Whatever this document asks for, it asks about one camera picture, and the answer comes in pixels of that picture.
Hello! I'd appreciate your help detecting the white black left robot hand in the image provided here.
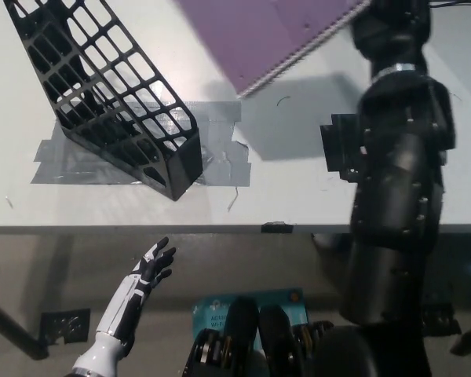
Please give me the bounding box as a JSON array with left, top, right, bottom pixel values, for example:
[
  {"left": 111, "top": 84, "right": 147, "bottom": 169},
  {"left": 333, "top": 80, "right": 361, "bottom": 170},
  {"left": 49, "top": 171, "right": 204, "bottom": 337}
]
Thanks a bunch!
[{"left": 95, "top": 236, "right": 177, "bottom": 347}]

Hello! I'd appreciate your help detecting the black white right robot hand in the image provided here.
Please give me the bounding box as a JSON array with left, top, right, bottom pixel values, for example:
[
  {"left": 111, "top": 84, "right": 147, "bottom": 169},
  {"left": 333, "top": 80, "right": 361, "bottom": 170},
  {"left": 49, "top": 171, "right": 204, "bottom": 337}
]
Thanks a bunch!
[{"left": 349, "top": 0, "right": 433, "bottom": 75}]

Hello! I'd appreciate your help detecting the purple spiral notebook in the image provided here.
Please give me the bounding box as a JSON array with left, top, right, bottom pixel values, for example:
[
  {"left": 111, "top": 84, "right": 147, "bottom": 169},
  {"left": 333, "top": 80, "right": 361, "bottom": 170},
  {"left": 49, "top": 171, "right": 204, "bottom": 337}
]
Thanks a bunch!
[{"left": 174, "top": 0, "right": 372, "bottom": 100}]

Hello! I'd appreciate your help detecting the black lattice file shelf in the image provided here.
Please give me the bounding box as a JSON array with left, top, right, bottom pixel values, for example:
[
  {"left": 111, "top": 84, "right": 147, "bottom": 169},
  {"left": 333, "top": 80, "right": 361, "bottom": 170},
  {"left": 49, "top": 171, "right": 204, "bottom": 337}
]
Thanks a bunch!
[{"left": 2, "top": 0, "right": 203, "bottom": 203}]

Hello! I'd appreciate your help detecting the teal cardboard box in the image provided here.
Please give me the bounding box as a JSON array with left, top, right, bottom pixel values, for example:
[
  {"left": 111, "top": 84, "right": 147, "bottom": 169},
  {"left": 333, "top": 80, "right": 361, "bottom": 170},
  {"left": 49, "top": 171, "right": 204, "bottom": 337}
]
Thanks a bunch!
[{"left": 191, "top": 287, "right": 309, "bottom": 339}]

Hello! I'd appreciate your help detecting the black table leg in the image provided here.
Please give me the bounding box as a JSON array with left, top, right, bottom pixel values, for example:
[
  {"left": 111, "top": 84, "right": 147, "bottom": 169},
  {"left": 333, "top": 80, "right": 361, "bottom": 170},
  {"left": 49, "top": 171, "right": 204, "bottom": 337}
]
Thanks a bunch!
[{"left": 0, "top": 292, "right": 50, "bottom": 361}]

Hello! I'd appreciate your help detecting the black tape patch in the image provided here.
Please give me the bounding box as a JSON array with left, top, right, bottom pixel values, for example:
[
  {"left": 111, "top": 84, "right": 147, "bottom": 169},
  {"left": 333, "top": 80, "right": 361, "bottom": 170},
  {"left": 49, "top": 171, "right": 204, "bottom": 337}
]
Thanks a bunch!
[{"left": 319, "top": 112, "right": 369, "bottom": 182}]

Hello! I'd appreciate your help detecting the grey duct tape patch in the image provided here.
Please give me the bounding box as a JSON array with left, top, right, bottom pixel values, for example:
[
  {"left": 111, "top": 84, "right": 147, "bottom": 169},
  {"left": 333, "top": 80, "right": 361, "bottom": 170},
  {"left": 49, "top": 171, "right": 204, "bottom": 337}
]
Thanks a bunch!
[{"left": 30, "top": 101, "right": 253, "bottom": 187}]

